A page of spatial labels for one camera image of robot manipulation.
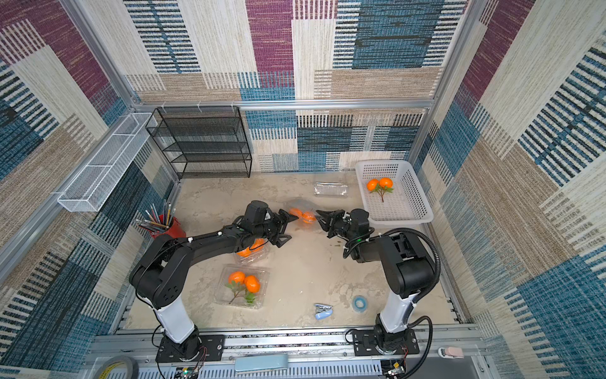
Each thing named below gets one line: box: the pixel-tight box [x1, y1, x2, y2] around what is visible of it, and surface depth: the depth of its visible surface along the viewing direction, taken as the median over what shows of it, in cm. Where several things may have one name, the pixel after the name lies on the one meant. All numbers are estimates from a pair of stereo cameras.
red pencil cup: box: [150, 213, 187, 240], surface depth 93 cm
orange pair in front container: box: [224, 270, 262, 304], surface depth 83 cm
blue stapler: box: [314, 303, 333, 321], surface depth 81 cm
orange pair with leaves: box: [366, 176, 395, 203], surface depth 113 cm
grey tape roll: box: [94, 355, 140, 379], surface depth 70 cm
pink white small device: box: [437, 346, 464, 360], surface depth 71 cm
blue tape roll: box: [351, 295, 368, 314], surface depth 83 cm
